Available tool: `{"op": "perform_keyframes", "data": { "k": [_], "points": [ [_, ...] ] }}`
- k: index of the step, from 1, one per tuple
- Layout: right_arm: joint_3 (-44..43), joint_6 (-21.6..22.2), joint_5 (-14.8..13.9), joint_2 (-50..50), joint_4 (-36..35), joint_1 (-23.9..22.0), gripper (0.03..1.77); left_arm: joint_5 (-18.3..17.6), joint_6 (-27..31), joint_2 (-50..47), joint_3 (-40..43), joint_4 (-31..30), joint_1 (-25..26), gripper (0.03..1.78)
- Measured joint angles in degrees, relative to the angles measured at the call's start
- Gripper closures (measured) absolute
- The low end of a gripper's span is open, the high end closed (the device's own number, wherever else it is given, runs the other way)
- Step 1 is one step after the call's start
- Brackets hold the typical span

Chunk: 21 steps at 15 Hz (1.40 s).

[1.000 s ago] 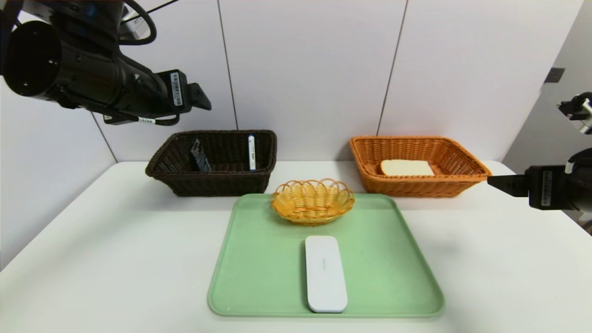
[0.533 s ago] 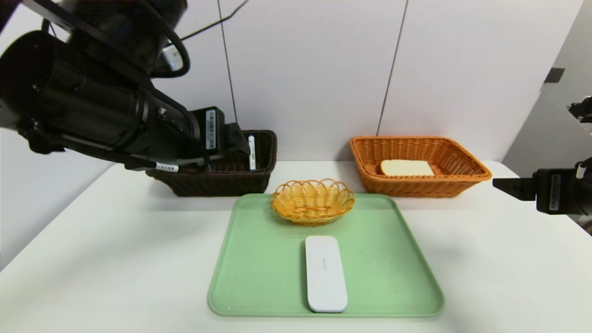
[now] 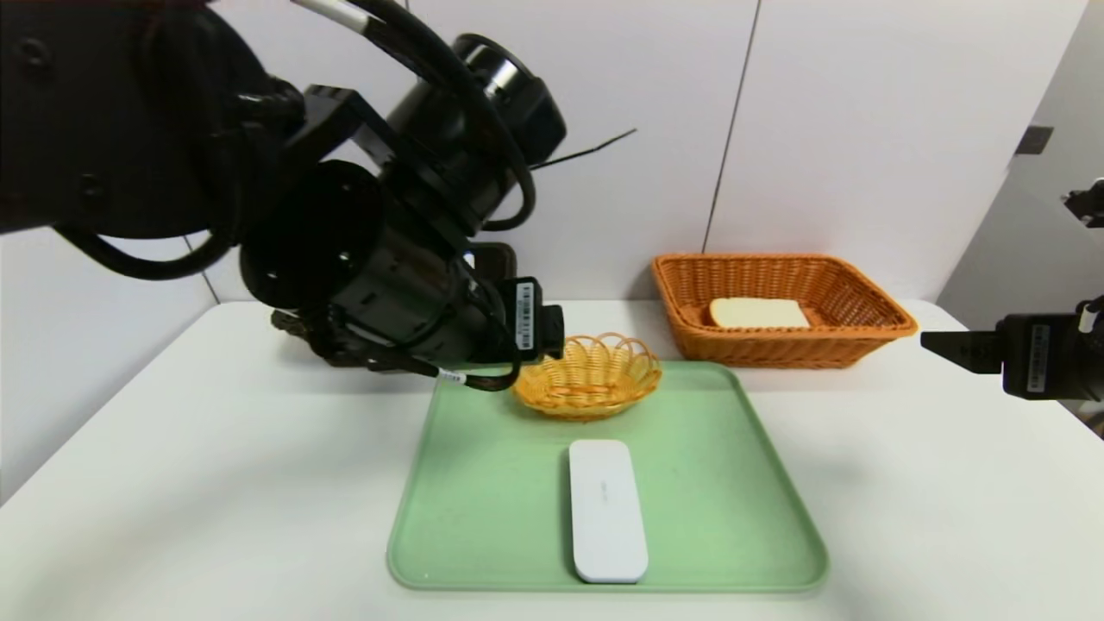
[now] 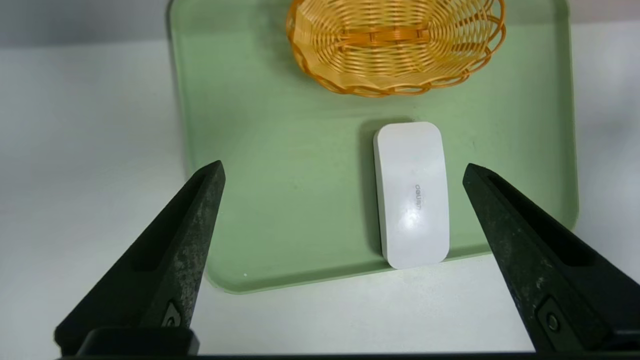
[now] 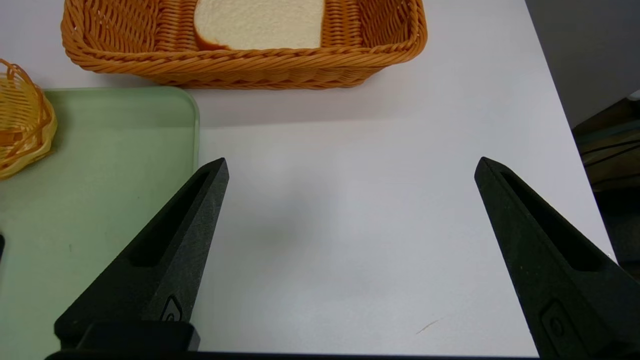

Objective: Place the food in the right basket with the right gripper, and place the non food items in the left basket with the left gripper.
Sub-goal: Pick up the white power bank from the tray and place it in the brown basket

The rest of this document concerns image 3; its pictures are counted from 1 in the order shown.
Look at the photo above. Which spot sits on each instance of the small yellow scalloped basket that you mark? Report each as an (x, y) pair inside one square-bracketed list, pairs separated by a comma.
[(595, 384)]

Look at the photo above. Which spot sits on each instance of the white pencil case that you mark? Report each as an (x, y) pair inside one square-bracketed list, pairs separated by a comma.
[(608, 517)]

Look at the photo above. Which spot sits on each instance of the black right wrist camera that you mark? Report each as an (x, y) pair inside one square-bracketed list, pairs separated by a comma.
[(1088, 205)]

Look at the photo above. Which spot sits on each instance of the dark grey wall fixture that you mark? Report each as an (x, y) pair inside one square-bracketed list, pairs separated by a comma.
[(1035, 140)]

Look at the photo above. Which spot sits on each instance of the white bread slice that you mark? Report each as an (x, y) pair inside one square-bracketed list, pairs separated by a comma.
[(759, 313)]

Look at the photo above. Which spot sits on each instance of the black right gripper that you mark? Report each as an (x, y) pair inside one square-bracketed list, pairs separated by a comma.
[(1038, 354)]

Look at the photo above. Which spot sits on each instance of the light green plastic tray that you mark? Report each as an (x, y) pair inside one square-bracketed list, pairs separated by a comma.
[(483, 483)]

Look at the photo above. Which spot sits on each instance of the orange wicker basket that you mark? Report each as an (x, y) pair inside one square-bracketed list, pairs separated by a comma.
[(776, 345)]

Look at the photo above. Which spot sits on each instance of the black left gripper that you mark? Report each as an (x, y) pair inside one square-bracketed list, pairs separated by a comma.
[(525, 316)]

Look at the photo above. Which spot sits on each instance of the dark brown wicker basket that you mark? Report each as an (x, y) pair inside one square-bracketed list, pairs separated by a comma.
[(496, 259)]

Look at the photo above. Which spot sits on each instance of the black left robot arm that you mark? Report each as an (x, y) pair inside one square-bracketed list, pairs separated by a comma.
[(172, 155)]

